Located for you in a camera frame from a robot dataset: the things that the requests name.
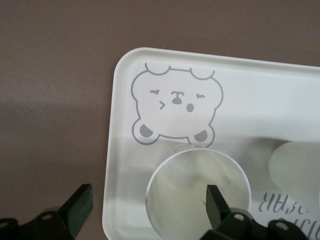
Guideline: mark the white bear print tray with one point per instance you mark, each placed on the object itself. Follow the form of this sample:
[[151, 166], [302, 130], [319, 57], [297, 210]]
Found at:
[[250, 100]]

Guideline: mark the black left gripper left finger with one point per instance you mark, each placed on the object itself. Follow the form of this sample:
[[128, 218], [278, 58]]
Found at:
[[80, 205]]

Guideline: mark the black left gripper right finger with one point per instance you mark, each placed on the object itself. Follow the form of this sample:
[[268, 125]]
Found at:
[[216, 207]]

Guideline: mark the white plastic cup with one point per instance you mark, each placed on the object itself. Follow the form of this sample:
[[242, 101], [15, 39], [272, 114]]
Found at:
[[295, 165], [180, 180]]

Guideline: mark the brown table cover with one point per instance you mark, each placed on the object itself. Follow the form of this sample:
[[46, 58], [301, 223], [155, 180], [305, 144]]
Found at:
[[50, 100]]

